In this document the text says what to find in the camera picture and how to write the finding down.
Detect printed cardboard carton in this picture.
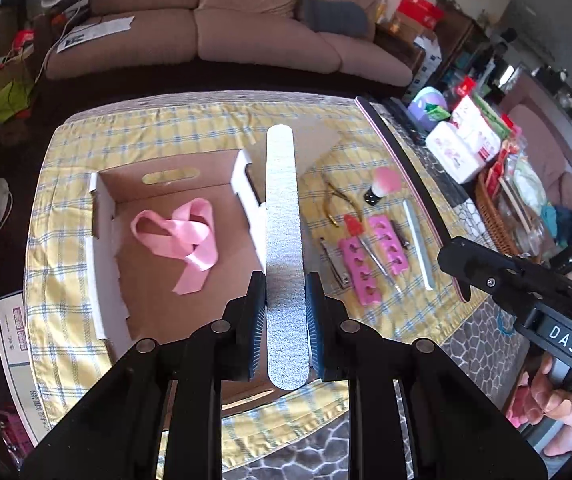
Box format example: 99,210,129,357
0,290,49,450

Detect gold cuticle nipper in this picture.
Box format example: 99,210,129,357
322,180,364,228

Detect pink powder brush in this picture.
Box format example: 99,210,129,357
363,167,406,206

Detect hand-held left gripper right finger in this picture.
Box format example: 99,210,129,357
305,271,549,480

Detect grey nail file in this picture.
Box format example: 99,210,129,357
265,124,312,391

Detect red box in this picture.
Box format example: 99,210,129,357
397,0,445,32

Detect grey pillow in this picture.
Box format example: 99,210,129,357
302,0,369,38

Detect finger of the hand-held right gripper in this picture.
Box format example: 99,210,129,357
436,236,572,322

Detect yellow plaid cloth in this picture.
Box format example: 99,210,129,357
25,91,492,467

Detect black nail file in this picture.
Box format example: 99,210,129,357
356,96,472,302

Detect red-handled metal tool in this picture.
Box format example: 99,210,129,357
343,214,402,293

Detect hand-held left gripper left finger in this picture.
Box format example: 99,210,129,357
20,271,268,480

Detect brown sofa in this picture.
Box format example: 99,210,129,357
45,0,414,87

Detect white papers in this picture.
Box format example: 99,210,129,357
57,15,136,55

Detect metal nail clipper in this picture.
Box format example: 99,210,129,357
320,237,350,289

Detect pink toe separator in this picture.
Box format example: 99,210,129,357
338,236,386,306
366,215,410,277

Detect red and white packet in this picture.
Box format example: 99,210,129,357
451,95,500,161

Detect green bag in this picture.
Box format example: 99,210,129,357
0,82,35,126

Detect person's right hand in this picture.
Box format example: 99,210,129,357
523,355,572,457

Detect white floral tissue pack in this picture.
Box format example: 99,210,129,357
425,121,482,184

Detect wicker basket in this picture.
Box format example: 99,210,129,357
475,170,557,261

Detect purple container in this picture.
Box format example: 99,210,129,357
408,86,450,133

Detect white cardboard box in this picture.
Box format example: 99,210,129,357
88,122,342,411

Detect pink ribbon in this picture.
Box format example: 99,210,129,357
131,198,218,296

